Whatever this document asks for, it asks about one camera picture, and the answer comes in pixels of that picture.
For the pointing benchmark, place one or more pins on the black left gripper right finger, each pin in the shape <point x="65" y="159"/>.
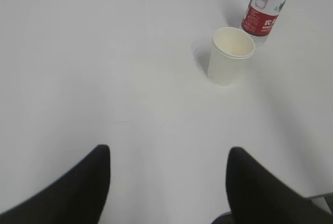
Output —
<point x="256" y="196"/>

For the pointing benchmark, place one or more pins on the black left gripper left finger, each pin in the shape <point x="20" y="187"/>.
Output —
<point x="79" y="196"/>

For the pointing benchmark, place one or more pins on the white paper cup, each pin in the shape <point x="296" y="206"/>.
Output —
<point x="231" y="48"/>

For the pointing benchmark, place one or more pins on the Nongfu Spring water bottle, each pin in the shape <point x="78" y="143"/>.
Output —
<point x="260" y="18"/>

